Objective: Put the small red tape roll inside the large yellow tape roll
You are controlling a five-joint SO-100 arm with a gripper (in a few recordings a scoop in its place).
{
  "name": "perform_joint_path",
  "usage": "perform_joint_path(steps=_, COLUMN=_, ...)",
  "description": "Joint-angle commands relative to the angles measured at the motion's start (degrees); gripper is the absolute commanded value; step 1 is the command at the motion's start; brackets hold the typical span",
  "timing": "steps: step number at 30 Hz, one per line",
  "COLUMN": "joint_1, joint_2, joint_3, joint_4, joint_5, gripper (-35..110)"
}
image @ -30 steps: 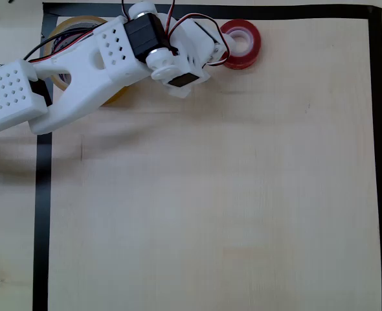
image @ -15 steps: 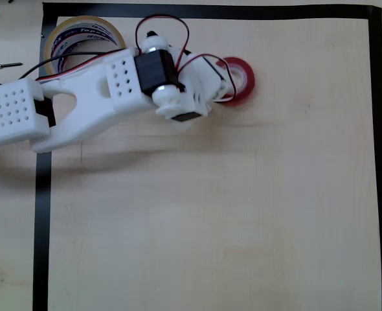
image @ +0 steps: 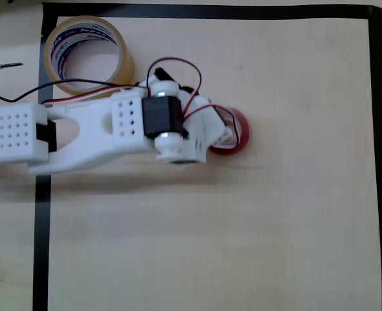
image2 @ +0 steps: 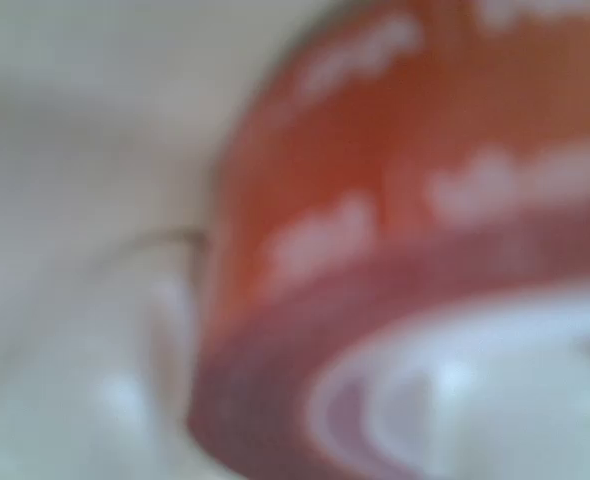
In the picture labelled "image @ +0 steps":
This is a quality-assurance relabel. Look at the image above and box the red round object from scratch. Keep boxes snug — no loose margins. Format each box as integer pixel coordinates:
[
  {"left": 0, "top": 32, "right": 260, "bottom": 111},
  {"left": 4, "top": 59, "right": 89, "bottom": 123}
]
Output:
[{"left": 207, "top": 106, "right": 252, "bottom": 157}]

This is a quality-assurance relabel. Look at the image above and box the big clear packing tape roll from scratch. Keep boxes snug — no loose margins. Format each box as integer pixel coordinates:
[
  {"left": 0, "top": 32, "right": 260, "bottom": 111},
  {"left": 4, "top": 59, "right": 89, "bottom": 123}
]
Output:
[{"left": 43, "top": 15, "right": 135, "bottom": 97}]

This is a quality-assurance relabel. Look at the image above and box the red black looped servo cable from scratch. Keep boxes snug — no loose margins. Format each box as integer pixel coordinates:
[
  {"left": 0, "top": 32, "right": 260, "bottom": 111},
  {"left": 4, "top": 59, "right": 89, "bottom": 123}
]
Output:
[{"left": 146, "top": 57, "right": 243, "bottom": 147}]

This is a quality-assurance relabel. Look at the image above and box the red white black servo cable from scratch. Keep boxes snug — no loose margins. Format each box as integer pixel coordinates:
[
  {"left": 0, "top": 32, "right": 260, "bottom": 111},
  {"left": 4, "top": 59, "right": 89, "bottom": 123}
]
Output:
[{"left": 40, "top": 86, "right": 146, "bottom": 107}]

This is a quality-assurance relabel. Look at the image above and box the thin black cable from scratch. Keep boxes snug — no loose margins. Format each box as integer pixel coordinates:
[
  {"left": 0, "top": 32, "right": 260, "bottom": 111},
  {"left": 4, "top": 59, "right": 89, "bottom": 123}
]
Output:
[{"left": 0, "top": 78, "right": 142, "bottom": 103}]

